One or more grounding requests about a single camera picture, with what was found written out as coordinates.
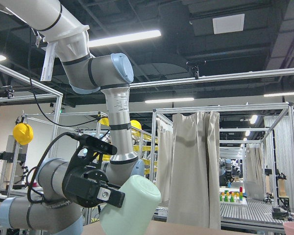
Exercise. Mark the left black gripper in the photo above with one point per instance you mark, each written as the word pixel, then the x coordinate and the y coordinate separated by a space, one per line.
pixel 87 187

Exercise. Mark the mint green plastic cup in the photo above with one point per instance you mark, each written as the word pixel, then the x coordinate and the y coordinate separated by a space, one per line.
pixel 140 201

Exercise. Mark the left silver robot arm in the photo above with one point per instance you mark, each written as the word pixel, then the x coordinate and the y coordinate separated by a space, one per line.
pixel 50 210

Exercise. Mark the beige curtain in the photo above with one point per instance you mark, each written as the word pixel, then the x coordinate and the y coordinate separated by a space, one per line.
pixel 195 186

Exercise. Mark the yellow hard hat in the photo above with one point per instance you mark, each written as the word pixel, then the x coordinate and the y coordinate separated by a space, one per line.
pixel 23 133

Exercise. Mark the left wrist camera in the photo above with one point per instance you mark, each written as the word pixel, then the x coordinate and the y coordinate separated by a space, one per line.
pixel 95 144

